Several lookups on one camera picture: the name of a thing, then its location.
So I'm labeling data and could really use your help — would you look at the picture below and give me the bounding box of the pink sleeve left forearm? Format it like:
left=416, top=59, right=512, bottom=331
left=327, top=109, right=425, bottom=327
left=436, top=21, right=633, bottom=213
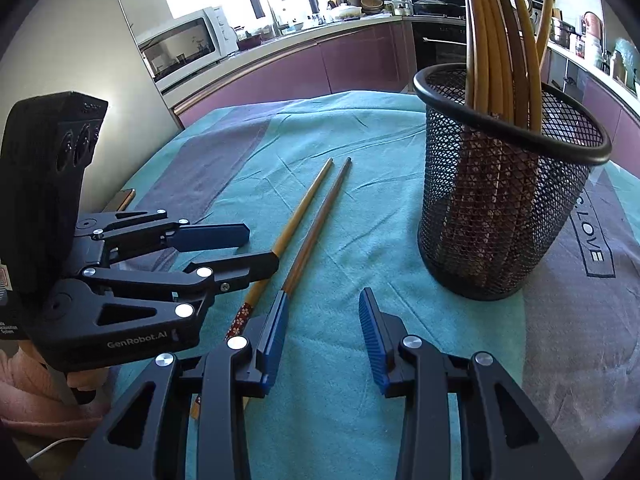
left=1, top=346, right=111, bottom=438

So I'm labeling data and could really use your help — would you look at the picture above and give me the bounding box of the black built-in oven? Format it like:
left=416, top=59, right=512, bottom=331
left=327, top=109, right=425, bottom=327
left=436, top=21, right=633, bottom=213
left=412, top=22, right=466, bottom=70

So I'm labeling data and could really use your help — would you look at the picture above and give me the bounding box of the left hand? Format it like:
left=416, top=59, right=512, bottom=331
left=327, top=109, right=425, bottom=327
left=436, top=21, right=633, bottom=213
left=18, top=340, right=110, bottom=405

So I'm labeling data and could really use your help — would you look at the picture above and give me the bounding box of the bamboo chopstick five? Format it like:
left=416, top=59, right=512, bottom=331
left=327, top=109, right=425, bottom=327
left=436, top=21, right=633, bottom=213
left=499, top=0, right=529, bottom=129

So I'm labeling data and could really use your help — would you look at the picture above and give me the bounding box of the kitchen faucet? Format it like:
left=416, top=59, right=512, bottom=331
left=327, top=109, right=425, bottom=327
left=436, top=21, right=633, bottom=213
left=269, top=0, right=288, bottom=37

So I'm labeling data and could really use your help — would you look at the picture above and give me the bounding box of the black camera box left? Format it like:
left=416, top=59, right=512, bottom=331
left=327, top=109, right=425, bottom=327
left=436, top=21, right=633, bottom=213
left=1, top=91, right=108, bottom=311

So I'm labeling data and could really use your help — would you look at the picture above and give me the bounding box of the black mesh cup holder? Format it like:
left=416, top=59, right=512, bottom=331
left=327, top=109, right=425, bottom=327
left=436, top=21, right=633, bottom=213
left=413, top=63, right=612, bottom=301

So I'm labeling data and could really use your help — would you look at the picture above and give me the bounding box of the grey refrigerator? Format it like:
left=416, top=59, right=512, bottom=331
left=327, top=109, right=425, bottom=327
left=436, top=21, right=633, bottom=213
left=1, top=0, right=179, bottom=211

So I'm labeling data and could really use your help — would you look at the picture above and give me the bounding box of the bamboo chopstick seven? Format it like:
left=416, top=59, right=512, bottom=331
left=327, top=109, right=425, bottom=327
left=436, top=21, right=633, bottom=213
left=482, top=0, right=514, bottom=124

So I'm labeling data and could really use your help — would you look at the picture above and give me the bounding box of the bamboo chopstick eight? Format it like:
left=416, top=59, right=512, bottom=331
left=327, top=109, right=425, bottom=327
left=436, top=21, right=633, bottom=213
left=469, top=0, right=489, bottom=113

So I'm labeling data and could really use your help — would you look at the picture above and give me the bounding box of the bamboo chopstick nine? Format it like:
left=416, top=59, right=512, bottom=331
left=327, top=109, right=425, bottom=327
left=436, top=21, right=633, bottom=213
left=465, top=0, right=475, bottom=110

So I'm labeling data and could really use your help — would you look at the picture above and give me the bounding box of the white microwave oven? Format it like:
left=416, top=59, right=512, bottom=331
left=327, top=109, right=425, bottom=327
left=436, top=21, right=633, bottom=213
left=136, top=8, right=239, bottom=92

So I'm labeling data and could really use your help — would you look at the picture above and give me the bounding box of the pink thermos jug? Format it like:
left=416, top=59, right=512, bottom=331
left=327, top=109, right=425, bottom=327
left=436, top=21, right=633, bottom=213
left=582, top=11, right=603, bottom=44

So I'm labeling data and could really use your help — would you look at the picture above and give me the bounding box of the teal purple tablecloth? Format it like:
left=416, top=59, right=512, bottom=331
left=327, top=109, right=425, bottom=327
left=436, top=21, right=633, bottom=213
left=129, top=91, right=639, bottom=479

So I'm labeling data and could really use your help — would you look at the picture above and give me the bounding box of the bamboo chopstick three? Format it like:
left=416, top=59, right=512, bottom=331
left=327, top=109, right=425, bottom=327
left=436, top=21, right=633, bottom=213
left=515, top=0, right=542, bottom=133

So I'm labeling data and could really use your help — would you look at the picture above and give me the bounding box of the steel stock pot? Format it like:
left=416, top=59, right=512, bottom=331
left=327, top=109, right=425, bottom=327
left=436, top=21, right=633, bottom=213
left=549, top=18, right=576, bottom=49

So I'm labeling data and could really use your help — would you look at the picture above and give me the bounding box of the bamboo chopstick two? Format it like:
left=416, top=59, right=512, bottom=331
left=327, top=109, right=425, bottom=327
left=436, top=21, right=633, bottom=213
left=188, top=157, right=335, bottom=421

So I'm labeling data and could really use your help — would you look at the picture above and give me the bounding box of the bamboo chopstick four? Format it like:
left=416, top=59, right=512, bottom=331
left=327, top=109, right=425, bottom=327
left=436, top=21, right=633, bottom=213
left=242, top=157, right=352, bottom=403

